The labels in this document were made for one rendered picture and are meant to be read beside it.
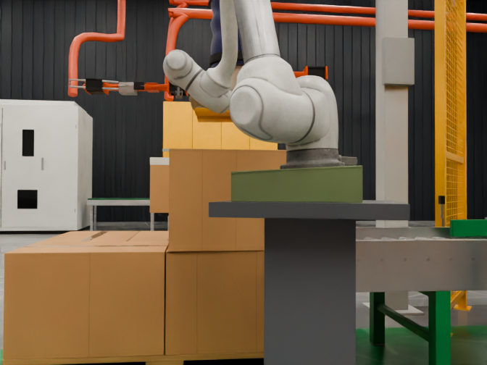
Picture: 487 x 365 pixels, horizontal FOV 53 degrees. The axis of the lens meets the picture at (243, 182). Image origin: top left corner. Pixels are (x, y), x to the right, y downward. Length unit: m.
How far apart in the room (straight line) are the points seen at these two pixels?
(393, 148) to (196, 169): 1.73
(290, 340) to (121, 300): 0.80
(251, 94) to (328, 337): 0.68
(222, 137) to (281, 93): 8.23
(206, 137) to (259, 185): 8.12
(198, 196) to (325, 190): 0.72
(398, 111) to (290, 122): 2.14
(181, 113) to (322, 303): 8.28
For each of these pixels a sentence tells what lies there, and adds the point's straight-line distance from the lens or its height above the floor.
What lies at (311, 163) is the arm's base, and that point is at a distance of 1.40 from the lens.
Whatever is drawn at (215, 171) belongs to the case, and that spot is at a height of 0.85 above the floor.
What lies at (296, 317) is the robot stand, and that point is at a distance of 1.41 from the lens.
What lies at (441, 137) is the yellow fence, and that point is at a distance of 2.87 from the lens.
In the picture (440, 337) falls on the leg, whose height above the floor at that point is 0.23.
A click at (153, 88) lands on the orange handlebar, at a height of 1.22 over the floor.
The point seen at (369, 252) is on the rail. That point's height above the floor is 0.55.
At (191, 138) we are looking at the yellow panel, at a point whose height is 1.78.
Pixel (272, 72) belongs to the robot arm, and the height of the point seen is 1.08.
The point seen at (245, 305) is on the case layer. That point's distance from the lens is 1.99.
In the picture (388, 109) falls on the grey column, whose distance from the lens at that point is 3.36.
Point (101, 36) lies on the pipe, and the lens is 10.44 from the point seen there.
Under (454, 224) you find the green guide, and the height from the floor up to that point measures 0.61.
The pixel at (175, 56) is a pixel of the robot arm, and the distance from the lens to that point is 1.77.
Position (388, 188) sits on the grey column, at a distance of 3.31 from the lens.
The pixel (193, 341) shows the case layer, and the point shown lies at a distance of 2.01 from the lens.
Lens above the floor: 0.78
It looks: 1 degrees up
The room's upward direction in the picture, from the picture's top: straight up
